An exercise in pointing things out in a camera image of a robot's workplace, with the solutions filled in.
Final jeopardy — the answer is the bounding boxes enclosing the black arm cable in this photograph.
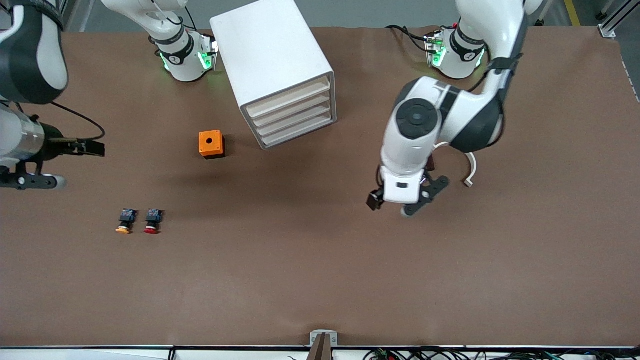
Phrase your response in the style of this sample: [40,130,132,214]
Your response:
[49,101,107,142]
[374,55,524,198]

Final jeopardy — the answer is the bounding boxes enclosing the grey metal edge bracket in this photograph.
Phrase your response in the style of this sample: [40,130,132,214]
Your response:
[309,330,339,348]

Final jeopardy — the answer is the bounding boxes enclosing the white plastic drawer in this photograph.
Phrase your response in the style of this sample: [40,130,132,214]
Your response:
[251,91,334,132]
[256,102,335,141]
[260,112,336,149]
[246,79,333,122]

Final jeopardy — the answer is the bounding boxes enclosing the red push button switch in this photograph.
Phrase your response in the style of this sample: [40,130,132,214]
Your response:
[144,208,164,235]

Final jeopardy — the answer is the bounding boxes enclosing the orange box with hole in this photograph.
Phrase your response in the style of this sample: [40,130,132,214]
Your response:
[198,130,226,160]

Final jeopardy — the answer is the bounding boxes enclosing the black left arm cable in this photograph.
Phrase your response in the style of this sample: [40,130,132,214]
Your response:
[374,55,524,198]

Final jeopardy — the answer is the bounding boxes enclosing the brown table cover sheet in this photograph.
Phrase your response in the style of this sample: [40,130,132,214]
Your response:
[0,25,640,349]

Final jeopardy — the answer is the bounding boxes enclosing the white drawer cabinet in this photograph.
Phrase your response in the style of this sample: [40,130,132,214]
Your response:
[209,0,337,151]

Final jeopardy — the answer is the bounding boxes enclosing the white curved plastic bracket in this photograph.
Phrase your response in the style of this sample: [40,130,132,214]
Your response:
[433,141,478,189]

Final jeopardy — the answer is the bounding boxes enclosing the aluminium frame profile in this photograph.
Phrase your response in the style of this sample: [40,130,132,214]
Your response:
[597,0,640,39]

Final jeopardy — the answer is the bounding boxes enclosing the yellow push button switch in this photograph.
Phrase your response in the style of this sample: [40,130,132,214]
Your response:
[115,208,139,235]

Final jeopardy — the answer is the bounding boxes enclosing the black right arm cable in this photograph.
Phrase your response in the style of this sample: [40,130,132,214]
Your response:
[49,101,107,142]

